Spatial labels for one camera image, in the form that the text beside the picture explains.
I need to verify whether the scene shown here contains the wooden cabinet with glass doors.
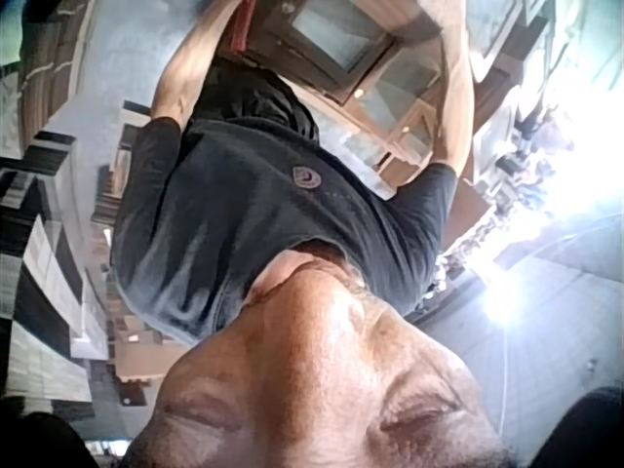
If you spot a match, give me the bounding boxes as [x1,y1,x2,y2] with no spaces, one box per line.
[243,0,472,199]

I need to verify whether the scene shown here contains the cluttered display shelf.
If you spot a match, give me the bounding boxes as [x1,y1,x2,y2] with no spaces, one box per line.
[438,87,586,303]

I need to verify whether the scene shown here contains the black and white shelf rack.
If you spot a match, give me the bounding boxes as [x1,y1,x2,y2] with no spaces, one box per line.
[0,130,123,406]

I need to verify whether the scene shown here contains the white framed panel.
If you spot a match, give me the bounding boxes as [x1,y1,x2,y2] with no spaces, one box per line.
[467,0,552,84]

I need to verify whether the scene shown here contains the brown wooden panel furniture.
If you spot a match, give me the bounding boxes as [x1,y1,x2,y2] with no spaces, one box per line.
[19,0,98,152]

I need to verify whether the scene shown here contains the red strap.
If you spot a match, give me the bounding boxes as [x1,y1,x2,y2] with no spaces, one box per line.
[229,0,256,54]

